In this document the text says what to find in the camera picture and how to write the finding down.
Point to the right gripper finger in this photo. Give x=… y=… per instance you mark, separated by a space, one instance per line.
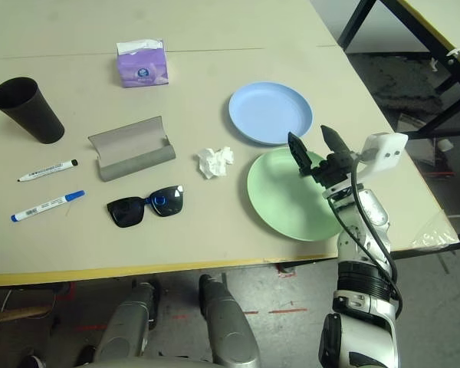
x=301 y=153
x=335 y=143

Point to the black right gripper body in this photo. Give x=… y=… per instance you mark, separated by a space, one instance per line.
x=331 y=172

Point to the light green plate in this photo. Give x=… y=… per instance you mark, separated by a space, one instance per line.
x=280 y=199

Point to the white tissue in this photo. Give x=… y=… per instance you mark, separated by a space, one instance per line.
x=214 y=161

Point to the black sunglasses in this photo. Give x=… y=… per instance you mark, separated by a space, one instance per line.
x=126 y=212

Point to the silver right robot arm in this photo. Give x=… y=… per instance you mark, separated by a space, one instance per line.
x=368 y=333

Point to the clear plastic bag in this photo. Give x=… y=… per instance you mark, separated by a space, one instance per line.
x=437 y=235

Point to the black-framed yellow-edged table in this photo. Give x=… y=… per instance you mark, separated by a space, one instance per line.
x=421 y=25

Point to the white zip tie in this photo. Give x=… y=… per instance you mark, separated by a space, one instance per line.
x=458 y=51

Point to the grey open glasses case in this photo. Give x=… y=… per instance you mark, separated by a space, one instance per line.
x=130 y=153

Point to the purple tissue pack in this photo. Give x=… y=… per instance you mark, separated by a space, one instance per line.
x=142 y=71

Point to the silver robot right leg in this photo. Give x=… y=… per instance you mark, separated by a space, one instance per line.
x=226 y=326

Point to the silver robot leg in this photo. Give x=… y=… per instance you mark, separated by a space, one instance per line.
x=126 y=322
x=226 y=326

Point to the silver robot left leg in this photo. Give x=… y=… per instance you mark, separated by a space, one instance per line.
x=126 y=322

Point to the black-capped whiteboard marker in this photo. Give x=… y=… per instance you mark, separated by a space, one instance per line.
x=46 y=170

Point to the grey robot torso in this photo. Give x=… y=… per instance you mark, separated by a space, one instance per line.
x=145 y=364

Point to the blue-capped whiteboard marker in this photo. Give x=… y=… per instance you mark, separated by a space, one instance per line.
x=42 y=207

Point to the black plastic cup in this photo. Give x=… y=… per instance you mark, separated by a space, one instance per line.
x=30 y=115

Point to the black white-laced sneaker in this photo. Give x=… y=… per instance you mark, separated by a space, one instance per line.
x=86 y=354
x=30 y=362

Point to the wooden stick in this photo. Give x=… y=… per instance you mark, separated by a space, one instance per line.
x=15 y=314

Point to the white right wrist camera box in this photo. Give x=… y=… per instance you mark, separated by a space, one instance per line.
x=383 y=161

